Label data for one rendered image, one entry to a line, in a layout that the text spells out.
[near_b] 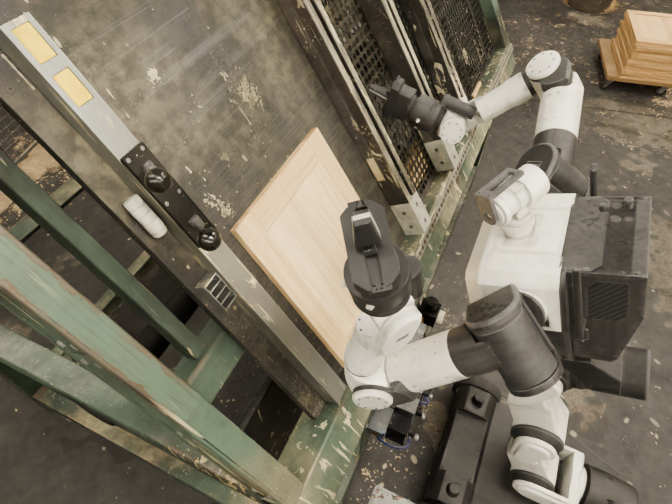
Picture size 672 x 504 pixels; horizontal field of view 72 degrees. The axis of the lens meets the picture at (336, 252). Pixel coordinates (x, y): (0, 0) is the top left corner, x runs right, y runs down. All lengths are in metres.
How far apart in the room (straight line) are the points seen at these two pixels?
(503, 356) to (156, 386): 0.56
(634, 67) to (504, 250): 3.40
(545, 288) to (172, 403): 0.66
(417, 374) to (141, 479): 1.52
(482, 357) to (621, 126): 3.26
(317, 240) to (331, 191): 0.14
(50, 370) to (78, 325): 0.79
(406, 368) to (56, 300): 0.58
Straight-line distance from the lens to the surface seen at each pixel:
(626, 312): 0.93
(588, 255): 0.89
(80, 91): 0.83
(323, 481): 1.17
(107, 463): 2.26
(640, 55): 4.17
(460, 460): 1.92
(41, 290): 0.75
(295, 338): 1.03
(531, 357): 0.81
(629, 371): 1.20
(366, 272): 0.53
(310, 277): 1.10
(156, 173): 0.71
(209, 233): 0.75
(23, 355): 1.62
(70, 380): 1.51
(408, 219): 1.43
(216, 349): 0.99
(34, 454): 2.41
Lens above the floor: 2.00
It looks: 51 degrees down
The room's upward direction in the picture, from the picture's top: straight up
